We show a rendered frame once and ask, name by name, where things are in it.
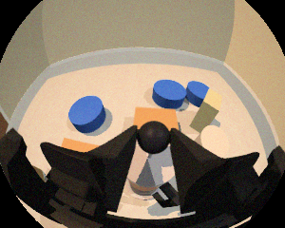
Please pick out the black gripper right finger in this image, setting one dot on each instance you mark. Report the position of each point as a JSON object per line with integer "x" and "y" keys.
{"x": 199, "y": 172}

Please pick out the cream cylinder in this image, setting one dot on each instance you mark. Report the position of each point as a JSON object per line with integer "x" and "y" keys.
{"x": 214, "y": 140}

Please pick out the blue short cylinder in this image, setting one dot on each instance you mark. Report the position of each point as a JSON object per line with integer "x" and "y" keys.
{"x": 168, "y": 94}
{"x": 87, "y": 114}
{"x": 196, "y": 92}

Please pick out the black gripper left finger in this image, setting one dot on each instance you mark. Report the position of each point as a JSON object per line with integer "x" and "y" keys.
{"x": 105, "y": 167}

